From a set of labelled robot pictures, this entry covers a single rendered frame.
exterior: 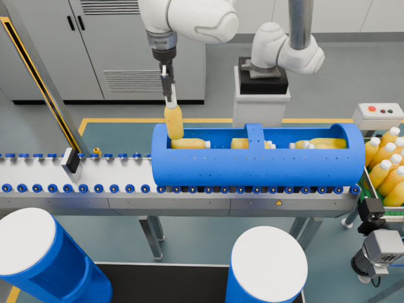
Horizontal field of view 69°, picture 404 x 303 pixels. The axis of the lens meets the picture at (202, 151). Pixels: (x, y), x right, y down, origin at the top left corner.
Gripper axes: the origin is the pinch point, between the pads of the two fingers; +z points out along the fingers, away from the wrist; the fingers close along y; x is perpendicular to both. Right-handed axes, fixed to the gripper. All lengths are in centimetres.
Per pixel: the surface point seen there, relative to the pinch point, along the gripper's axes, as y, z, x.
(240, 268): 46, 42, 25
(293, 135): -16, 38, 54
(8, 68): -161, 96, -186
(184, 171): 10.1, 31.4, 3.3
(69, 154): -4, 38, -52
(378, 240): 27, 60, 89
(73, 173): 1, 46, -52
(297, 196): 8, 53, 55
